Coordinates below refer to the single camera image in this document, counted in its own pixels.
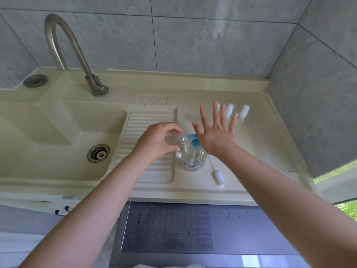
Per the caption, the person's right hand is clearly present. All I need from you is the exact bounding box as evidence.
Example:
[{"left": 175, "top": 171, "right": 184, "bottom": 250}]
[{"left": 192, "top": 101, "right": 238, "bottom": 159}]

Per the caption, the person's left hand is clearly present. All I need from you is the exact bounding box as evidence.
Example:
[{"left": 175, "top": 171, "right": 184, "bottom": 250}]
[{"left": 131, "top": 122, "right": 184, "bottom": 164}]

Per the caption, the clear hand sanitizer pump bottle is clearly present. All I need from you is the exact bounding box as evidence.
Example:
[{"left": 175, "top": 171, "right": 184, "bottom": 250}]
[{"left": 175, "top": 134, "right": 208, "bottom": 172}]

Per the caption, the white spray cap with tube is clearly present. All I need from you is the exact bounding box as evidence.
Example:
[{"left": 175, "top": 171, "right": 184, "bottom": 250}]
[{"left": 208, "top": 159, "right": 226, "bottom": 188}]

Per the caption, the person's left forearm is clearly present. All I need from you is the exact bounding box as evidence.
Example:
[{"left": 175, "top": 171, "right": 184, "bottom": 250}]
[{"left": 19, "top": 152, "right": 148, "bottom": 268}]

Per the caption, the person's right forearm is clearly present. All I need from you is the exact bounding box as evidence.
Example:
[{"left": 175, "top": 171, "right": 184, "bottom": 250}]
[{"left": 216, "top": 143, "right": 357, "bottom": 268}]

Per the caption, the person's white shirt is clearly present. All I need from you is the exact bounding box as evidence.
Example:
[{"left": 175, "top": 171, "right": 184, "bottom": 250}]
[{"left": 136, "top": 264, "right": 204, "bottom": 268}]

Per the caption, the steel sink drain strainer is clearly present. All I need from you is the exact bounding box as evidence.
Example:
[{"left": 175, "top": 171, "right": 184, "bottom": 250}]
[{"left": 87, "top": 144, "right": 110, "bottom": 163}]

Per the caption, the grey washing machine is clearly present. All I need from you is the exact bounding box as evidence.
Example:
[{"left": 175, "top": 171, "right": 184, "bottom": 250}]
[{"left": 110, "top": 201, "right": 307, "bottom": 268}]

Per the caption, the curved steel faucet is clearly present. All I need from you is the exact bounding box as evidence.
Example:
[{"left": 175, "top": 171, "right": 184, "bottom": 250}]
[{"left": 44, "top": 13, "right": 110, "bottom": 97}]

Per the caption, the cream sink with washboard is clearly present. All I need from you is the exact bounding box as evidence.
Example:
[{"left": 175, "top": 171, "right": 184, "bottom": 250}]
[{"left": 0, "top": 67, "right": 316, "bottom": 207}]

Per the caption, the round steel hole cover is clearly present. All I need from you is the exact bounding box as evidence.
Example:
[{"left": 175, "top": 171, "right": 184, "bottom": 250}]
[{"left": 23, "top": 74, "right": 48, "bottom": 88}]

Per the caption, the glass window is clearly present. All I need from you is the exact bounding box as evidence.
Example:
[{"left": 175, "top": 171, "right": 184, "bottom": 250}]
[{"left": 313, "top": 159, "right": 357, "bottom": 224}]

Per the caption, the white cabinet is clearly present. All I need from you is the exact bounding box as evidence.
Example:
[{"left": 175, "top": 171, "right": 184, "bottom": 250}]
[{"left": 0, "top": 194, "right": 120, "bottom": 218}]

